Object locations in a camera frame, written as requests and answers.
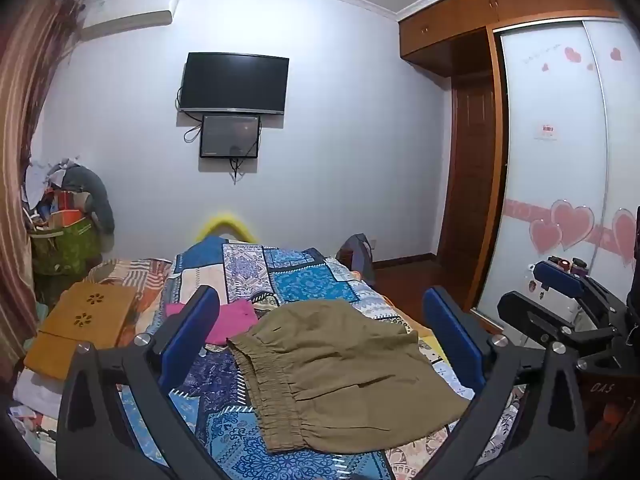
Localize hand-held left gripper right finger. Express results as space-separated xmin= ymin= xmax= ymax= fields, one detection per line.
xmin=422 ymin=287 xmax=589 ymax=480

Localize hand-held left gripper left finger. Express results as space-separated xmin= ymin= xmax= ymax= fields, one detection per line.
xmin=56 ymin=284 xmax=236 ymax=480

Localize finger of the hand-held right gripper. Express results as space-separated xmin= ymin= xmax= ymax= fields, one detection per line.
xmin=496 ymin=291 xmax=583 ymax=348
xmin=531 ymin=259 xmax=598 ymax=303

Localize olive khaki pants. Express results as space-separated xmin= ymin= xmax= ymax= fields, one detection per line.
xmin=226 ymin=298 xmax=472 ymax=454

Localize pink folded garment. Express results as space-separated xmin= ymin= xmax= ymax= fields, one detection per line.
xmin=165 ymin=301 xmax=261 ymax=346

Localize wooden folding lap table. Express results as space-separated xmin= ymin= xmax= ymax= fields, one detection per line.
xmin=23 ymin=282 xmax=142 ymax=380

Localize patchwork patterned blanket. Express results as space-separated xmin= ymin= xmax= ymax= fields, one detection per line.
xmin=85 ymin=235 xmax=523 ymax=480

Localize dark backpack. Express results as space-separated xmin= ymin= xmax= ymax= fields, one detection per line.
xmin=337 ymin=233 xmax=377 ymax=283

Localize brown wooden door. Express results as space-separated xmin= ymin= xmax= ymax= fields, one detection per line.
xmin=437 ymin=30 xmax=510 ymax=311

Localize green fabric bag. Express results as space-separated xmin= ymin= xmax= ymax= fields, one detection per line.
xmin=31 ymin=217 xmax=103 ymax=277

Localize wooden wardrobe with heart doors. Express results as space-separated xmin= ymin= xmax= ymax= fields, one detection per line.
xmin=398 ymin=0 xmax=640 ymax=333

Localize striped brown curtain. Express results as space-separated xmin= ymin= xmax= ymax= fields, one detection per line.
xmin=0 ymin=0 xmax=76 ymax=361

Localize white air conditioner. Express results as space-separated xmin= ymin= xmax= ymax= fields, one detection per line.
xmin=80 ymin=0 xmax=179 ymax=42

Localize small black wall monitor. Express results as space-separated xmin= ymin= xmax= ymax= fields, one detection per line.
xmin=199 ymin=114 xmax=262 ymax=159

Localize black wall television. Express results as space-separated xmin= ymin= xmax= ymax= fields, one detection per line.
xmin=178 ymin=52 xmax=290 ymax=115

